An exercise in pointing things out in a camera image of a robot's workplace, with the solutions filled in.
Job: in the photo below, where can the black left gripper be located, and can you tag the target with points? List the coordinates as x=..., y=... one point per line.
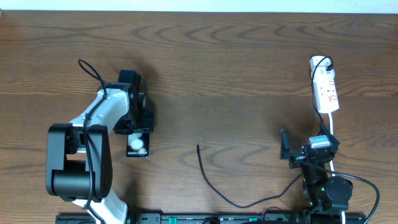
x=147, y=125

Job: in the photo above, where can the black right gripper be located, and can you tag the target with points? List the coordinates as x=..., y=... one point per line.
x=285, y=152

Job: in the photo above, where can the black Samsung Galaxy smartphone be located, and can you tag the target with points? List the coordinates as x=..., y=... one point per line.
x=138, y=145

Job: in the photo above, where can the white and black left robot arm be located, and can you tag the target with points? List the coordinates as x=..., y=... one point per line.
x=79, y=165

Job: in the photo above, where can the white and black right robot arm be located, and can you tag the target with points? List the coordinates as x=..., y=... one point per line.
x=327, y=195

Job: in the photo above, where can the white charger plug adapter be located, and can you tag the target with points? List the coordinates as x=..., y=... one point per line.
x=321, y=61

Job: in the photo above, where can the white power strip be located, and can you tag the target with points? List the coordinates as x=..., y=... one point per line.
x=326, y=97

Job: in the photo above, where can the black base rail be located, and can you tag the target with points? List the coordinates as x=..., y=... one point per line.
x=156, y=218

